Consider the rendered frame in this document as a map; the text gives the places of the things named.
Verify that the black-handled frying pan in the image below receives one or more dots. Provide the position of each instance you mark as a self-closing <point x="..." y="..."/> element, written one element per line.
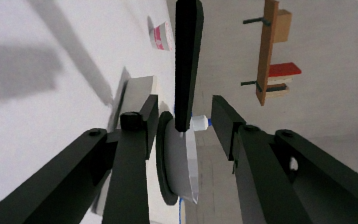
<point x="181" y="169"/>

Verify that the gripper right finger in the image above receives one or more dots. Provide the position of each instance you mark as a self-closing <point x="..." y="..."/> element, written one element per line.
<point x="327" y="188"/>

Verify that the white hot plate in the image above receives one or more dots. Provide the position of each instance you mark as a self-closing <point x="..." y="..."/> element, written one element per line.
<point x="163" y="203"/>

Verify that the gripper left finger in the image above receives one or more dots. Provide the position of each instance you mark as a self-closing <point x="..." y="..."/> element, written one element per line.
<point x="62" y="190"/>

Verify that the white and red yogurt cup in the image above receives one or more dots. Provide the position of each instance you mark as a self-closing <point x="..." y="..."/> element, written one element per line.
<point x="159" y="37"/>

